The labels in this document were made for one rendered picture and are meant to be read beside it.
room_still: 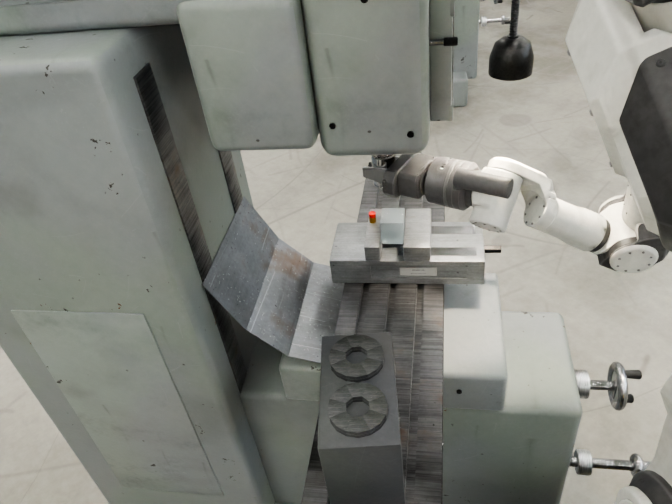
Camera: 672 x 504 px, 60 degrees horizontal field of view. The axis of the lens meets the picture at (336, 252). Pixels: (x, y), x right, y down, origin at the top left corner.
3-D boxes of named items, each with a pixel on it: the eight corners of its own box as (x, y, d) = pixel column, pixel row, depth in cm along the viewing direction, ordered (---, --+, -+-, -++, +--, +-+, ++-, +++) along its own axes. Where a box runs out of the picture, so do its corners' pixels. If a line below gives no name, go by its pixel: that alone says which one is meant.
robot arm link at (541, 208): (483, 158, 105) (545, 185, 109) (467, 205, 105) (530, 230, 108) (502, 153, 99) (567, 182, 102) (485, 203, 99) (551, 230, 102)
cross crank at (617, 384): (626, 382, 151) (635, 352, 143) (637, 421, 142) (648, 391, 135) (561, 379, 154) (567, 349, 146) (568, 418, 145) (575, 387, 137)
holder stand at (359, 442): (396, 398, 111) (391, 325, 99) (406, 511, 94) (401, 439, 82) (333, 402, 112) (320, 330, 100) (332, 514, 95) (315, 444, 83)
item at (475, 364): (495, 304, 156) (497, 269, 148) (504, 414, 129) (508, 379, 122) (311, 299, 165) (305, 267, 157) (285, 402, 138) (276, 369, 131)
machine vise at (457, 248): (480, 244, 144) (482, 207, 138) (484, 285, 133) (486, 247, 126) (340, 244, 150) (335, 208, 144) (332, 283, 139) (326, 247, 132)
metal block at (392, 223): (405, 228, 139) (404, 207, 135) (404, 244, 134) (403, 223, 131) (383, 228, 140) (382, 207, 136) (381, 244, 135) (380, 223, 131)
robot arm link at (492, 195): (469, 168, 111) (528, 180, 105) (451, 221, 110) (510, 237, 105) (452, 147, 101) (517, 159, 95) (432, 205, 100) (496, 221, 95)
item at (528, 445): (541, 442, 189) (566, 309, 151) (554, 542, 164) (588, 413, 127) (297, 427, 203) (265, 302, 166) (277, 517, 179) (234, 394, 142)
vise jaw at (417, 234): (431, 221, 142) (431, 207, 140) (430, 261, 131) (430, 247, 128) (406, 221, 143) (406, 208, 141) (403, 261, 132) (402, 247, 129)
